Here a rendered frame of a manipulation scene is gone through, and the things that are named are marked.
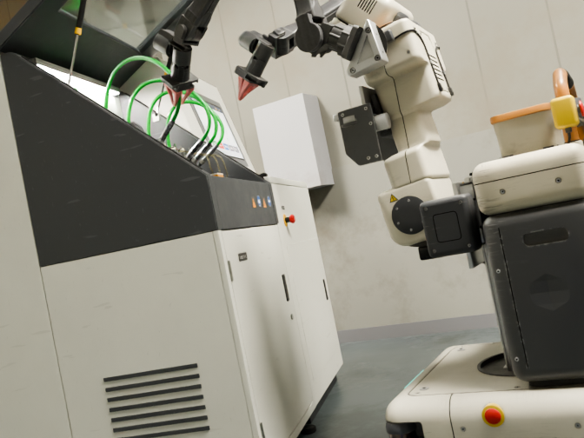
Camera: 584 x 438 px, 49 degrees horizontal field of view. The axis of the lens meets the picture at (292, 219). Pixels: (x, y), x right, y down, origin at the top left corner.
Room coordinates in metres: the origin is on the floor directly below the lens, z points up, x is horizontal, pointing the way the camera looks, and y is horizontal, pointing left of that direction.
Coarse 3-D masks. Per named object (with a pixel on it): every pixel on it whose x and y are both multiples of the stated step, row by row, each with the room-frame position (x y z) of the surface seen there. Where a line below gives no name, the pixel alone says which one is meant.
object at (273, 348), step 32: (256, 256) 2.11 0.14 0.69; (256, 288) 2.05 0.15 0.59; (288, 288) 2.42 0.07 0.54; (256, 320) 1.98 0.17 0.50; (288, 320) 2.33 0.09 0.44; (256, 352) 1.92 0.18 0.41; (288, 352) 2.25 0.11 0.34; (256, 384) 1.87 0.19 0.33; (288, 384) 2.17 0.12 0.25; (288, 416) 2.10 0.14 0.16
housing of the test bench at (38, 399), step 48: (0, 96) 1.94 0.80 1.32; (0, 144) 1.95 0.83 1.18; (0, 192) 1.95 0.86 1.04; (0, 240) 1.96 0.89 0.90; (0, 288) 1.97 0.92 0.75; (0, 336) 1.97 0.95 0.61; (48, 336) 1.94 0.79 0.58; (0, 384) 1.98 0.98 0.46; (48, 384) 1.94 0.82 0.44; (0, 432) 1.99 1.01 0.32; (48, 432) 1.95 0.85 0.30
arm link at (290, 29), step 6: (330, 0) 2.25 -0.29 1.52; (336, 0) 2.24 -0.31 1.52; (342, 0) 2.24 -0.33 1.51; (324, 6) 2.22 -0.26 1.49; (330, 6) 2.22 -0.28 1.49; (336, 6) 2.22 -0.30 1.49; (324, 12) 2.19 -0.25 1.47; (330, 12) 2.20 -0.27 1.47; (330, 18) 2.22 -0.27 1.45; (294, 24) 2.13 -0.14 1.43; (288, 30) 2.10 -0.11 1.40; (294, 30) 2.10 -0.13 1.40; (282, 36) 2.07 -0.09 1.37; (288, 36) 2.08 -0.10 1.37; (294, 36) 2.10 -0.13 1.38; (282, 42) 2.08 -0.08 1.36; (288, 42) 2.09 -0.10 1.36; (294, 42) 2.12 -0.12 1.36; (282, 48) 2.09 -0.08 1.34; (288, 48) 2.11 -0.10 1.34; (282, 54) 2.11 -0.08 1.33
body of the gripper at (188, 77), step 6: (174, 66) 1.93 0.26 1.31; (186, 66) 1.95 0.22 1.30; (174, 72) 1.95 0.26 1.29; (180, 72) 1.94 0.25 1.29; (186, 72) 1.95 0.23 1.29; (162, 78) 1.97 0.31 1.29; (168, 78) 1.97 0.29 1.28; (174, 78) 1.96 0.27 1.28; (180, 78) 1.96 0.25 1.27; (186, 78) 1.97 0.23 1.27; (192, 78) 2.00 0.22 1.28; (198, 78) 2.00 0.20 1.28; (174, 84) 1.95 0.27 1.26; (180, 84) 1.96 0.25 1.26
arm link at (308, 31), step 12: (300, 0) 1.67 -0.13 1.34; (312, 0) 1.67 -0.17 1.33; (300, 12) 1.67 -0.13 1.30; (312, 12) 1.66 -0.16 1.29; (300, 24) 1.66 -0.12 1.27; (312, 24) 1.64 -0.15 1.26; (300, 36) 1.66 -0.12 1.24; (312, 36) 1.65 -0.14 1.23; (300, 48) 1.67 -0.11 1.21; (312, 48) 1.65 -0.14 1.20
